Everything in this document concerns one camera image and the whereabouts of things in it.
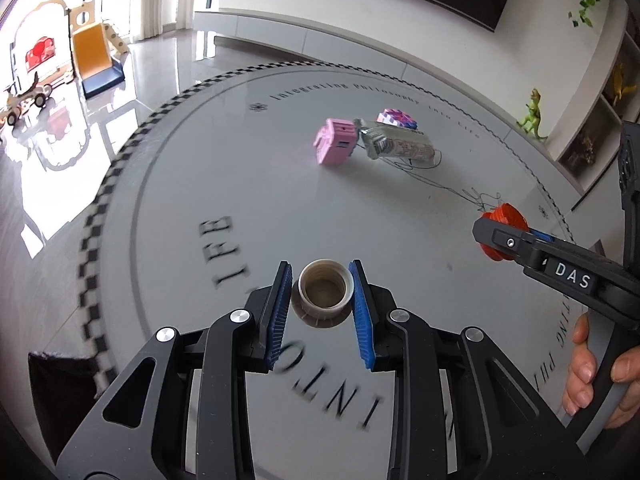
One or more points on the beige threaded bottle cap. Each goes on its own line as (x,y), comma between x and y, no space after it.
(322,296)

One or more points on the pink small box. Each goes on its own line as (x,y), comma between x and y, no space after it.
(332,142)

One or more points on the silver squeezed tube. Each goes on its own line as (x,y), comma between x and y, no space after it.
(400,146)

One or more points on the wooden toy slide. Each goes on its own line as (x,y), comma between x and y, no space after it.
(92,52)

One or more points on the wooden arch toy frame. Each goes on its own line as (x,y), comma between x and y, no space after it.
(20,35)

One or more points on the red toy car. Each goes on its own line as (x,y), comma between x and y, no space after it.
(41,54)

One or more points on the person's right hand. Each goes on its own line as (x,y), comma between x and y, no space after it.
(580,375)

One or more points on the green dinosaur toy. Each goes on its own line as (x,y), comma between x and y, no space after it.
(531,117)

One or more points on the red thread spool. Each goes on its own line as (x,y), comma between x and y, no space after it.
(505,217)

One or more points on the purple checkered box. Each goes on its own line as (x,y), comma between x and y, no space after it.
(397,117)

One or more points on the yellow dinosaur toy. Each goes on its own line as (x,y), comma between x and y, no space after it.
(620,85)

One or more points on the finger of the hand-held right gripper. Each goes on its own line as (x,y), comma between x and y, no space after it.
(505,242)
(542,235)

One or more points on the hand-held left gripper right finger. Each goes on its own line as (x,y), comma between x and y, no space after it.
(362,315)

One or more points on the brown dinosaur toy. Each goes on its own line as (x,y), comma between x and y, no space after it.
(582,149)

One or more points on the white wall shelf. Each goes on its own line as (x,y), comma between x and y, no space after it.
(607,117)

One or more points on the black thread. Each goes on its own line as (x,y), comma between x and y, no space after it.
(479,199)

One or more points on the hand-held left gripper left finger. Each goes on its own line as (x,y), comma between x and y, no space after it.
(277,315)

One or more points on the wooden toy airplane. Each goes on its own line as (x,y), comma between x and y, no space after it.
(27,100)

